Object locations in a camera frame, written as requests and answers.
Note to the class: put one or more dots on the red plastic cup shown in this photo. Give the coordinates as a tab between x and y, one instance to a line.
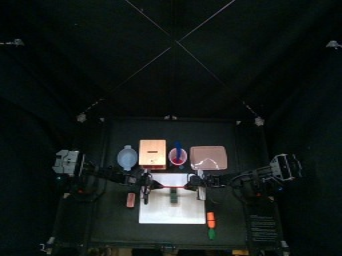
178	157

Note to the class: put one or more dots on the toy sushi roll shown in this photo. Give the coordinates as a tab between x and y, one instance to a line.
174	197

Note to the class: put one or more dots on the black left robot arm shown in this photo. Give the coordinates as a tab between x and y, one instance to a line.
97	171

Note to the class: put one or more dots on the black printed label sheet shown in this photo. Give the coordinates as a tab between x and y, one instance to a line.
262	230

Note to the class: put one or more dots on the blue plastic utensil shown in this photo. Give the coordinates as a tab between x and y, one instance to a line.
178	150

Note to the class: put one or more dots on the toy carrot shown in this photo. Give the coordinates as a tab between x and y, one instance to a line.
211	221

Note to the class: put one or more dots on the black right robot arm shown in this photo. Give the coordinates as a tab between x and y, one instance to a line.
262	175

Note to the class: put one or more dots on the white cutting board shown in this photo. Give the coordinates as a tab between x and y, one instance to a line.
174	213

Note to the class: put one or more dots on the wooden box with red front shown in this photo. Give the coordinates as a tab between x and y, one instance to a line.
152	154

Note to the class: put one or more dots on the toy salmon nigiri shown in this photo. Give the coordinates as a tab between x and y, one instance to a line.
129	200

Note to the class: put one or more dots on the grey bowl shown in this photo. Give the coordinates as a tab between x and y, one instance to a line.
127	158

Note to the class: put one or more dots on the brown tray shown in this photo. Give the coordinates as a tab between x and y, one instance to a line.
208	156

